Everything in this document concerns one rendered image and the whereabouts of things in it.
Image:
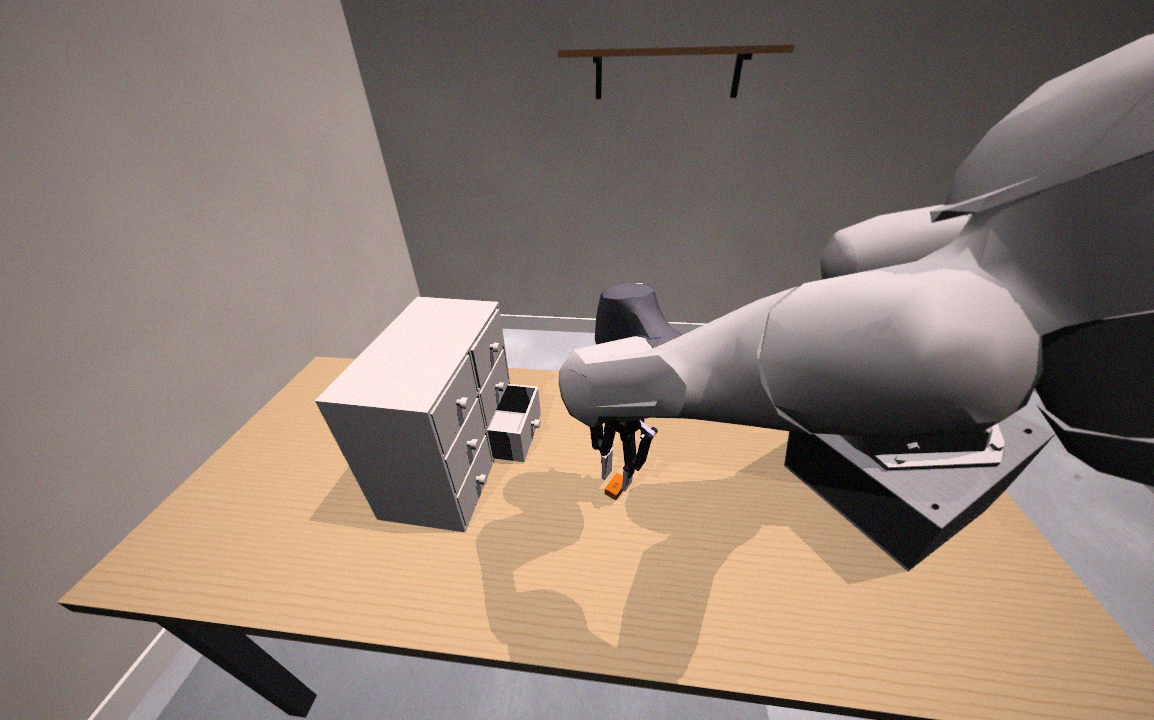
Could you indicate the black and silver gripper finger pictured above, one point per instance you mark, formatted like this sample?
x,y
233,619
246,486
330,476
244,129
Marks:
x,y
629,450
604,443

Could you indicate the white chest of drawers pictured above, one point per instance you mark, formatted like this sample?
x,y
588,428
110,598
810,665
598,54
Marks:
x,y
378,411

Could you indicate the grey drawer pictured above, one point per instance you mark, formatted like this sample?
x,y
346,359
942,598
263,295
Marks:
x,y
513,425
474,481
452,406
492,389
465,445
487,348

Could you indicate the orange nine-volt battery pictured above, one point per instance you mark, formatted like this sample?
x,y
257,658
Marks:
x,y
614,488

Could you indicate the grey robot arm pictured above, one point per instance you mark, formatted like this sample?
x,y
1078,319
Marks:
x,y
921,337

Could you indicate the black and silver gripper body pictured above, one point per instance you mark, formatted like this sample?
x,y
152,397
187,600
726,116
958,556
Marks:
x,y
632,426

